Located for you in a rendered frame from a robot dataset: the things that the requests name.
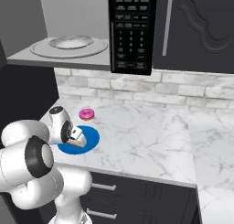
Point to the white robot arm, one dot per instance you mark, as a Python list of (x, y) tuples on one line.
[(24, 160)]

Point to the grey marbled plate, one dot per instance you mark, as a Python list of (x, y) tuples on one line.
[(71, 42)]

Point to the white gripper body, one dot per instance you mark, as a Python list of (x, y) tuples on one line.
[(80, 138)]

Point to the pink frosted donut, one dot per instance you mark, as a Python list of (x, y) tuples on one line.
[(87, 114)]

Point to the black drawer front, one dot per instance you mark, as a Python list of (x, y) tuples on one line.
[(143, 214), (143, 188)]

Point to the black upper cupboard door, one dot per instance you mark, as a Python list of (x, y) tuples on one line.
[(201, 29)]

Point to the grey round turntable tray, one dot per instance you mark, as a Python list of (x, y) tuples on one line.
[(97, 48)]

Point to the blue round plate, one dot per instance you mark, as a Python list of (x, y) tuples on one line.
[(91, 138)]

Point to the black microwave door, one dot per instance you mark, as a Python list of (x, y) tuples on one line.
[(27, 90)]

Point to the black microwave oven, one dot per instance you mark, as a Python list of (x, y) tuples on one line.
[(131, 32)]

